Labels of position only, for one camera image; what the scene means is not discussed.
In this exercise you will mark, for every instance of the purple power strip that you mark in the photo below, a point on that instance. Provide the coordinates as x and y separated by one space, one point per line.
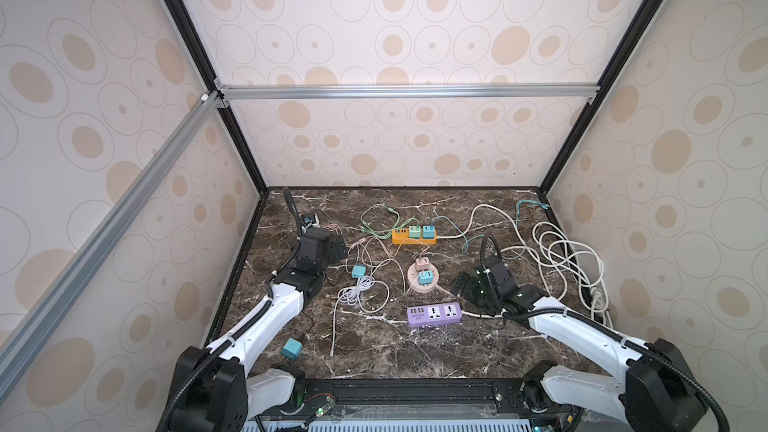
434 315

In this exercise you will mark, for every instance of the horizontal aluminium rail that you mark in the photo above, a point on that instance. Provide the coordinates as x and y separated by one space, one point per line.
428 91

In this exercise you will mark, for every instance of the orange power strip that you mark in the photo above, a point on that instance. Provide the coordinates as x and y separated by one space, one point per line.
400 237

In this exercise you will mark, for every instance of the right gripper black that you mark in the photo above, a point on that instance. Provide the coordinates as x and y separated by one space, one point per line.
472 283

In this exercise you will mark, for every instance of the round beige power socket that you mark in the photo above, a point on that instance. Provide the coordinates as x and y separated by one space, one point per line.
412 281

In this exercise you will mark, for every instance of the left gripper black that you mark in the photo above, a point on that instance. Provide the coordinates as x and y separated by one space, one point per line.
335 253

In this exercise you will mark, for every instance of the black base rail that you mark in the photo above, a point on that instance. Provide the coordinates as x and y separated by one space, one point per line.
415 405

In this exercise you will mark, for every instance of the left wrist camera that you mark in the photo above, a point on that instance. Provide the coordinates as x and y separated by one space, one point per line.
310 220

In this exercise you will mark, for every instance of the pink charger adapter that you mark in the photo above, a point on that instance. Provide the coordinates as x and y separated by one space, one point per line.
422 264

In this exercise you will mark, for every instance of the teal charger adapter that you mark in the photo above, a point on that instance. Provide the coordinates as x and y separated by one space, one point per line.
428 233

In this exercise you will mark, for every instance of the left diagonal aluminium rail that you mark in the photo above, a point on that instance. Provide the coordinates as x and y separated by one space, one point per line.
42 321

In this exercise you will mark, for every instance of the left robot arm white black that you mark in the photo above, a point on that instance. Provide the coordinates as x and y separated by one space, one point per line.
258 324

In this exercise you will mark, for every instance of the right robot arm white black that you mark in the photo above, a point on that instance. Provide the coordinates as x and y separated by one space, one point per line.
594 342

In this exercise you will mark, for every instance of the light green charger adapter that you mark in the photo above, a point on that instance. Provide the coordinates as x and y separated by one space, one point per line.
414 232

